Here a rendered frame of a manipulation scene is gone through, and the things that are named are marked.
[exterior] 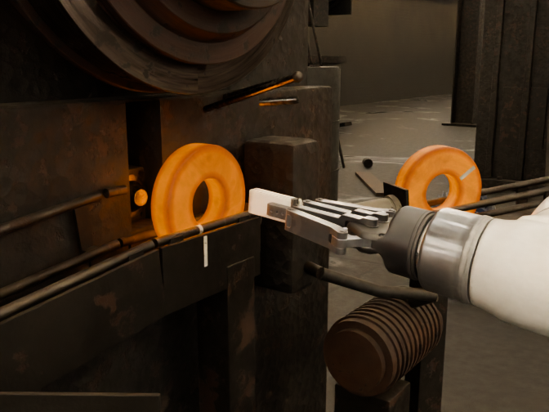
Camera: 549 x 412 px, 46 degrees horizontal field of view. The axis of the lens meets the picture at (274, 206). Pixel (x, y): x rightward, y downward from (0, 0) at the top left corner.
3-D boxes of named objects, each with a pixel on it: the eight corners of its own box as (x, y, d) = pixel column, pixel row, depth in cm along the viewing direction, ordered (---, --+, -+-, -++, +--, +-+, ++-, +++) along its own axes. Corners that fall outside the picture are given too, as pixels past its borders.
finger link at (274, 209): (305, 222, 75) (291, 228, 73) (271, 212, 78) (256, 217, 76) (306, 210, 75) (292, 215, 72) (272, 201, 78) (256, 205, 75)
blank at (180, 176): (140, 159, 78) (159, 162, 76) (222, 129, 90) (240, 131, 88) (158, 275, 83) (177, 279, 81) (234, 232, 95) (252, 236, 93)
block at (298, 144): (239, 284, 106) (237, 138, 100) (268, 270, 112) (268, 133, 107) (292, 297, 99) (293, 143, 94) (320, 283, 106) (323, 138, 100)
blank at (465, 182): (420, 251, 111) (430, 256, 108) (376, 182, 106) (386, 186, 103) (484, 195, 113) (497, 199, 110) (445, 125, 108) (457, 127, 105)
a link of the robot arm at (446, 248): (491, 290, 69) (439, 275, 72) (505, 209, 66) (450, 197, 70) (461, 317, 62) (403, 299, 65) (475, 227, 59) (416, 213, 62)
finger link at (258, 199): (296, 224, 77) (293, 225, 76) (251, 211, 81) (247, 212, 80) (299, 199, 76) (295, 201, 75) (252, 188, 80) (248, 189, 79)
